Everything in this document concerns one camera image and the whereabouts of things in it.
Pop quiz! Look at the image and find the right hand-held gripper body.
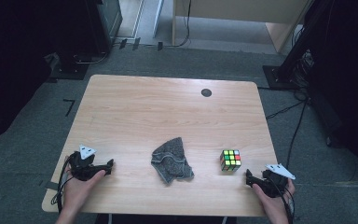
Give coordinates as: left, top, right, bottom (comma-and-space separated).
252, 163, 296, 199

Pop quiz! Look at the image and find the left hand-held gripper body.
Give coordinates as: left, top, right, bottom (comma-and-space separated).
69, 144, 107, 182

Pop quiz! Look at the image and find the multicoloured puzzle cube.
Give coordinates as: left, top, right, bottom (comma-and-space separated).
219, 149, 242, 173

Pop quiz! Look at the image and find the grey cloth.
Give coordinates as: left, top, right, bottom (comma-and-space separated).
150, 136, 196, 185

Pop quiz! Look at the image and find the person's left hand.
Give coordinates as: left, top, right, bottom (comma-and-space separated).
62, 155, 107, 216

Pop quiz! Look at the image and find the person's right hand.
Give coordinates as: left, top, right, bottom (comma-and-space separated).
252, 178, 296, 224

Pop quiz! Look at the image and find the grey tape strip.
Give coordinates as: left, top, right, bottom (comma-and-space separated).
39, 179, 60, 191

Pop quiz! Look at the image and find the dark curtain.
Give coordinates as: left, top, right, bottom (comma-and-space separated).
0, 0, 90, 147
304, 0, 358, 188

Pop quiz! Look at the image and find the black metal stand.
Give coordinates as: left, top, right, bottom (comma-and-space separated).
262, 0, 327, 91

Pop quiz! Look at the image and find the black cabinet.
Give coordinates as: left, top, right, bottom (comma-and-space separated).
55, 0, 124, 65

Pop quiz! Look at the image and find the light wooden desk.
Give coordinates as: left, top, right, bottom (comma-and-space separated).
171, 0, 312, 54

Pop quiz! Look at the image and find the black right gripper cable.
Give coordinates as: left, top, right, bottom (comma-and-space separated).
272, 176, 296, 224

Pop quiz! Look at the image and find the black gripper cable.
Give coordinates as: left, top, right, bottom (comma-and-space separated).
272, 176, 296, 224
50, 152, 76, 215

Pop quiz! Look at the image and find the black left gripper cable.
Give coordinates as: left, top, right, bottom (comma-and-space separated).
50, 152, 76, 215

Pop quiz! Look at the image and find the black floor cable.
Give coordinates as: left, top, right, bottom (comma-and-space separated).
283, 100, 310, 171
265, 100, 308, 121

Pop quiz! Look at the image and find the black stand base plate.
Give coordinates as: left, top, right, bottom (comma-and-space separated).
48, 60, 90, 81

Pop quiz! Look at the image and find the tangled cable bundle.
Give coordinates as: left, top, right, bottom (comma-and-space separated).
292, 49, 315, 101

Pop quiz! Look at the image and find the black hanging cable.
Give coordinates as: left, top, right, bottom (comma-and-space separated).
167, 0, 192, 49

